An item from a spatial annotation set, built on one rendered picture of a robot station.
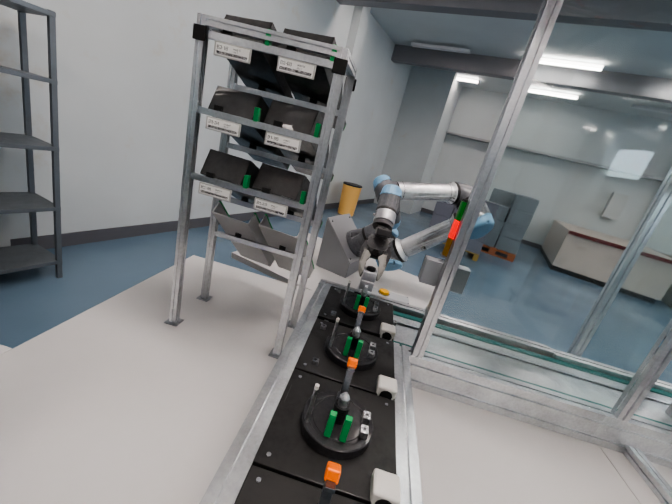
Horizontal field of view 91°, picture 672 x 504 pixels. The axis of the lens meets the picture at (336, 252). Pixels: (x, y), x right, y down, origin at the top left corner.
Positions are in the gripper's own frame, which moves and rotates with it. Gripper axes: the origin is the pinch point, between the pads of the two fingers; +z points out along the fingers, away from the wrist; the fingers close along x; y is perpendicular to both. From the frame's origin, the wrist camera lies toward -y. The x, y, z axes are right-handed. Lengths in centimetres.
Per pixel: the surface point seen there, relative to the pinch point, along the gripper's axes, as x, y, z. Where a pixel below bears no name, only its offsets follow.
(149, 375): 44, -16, 45
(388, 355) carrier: -10.4, -7.3, 23.6
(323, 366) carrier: 5.5, -17.1, 31.8
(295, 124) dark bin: 29, -37, -19
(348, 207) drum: 60, 518, -317
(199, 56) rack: 52, -47, -22
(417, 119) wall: -39, 582, -672
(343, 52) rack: 20, -51, -28
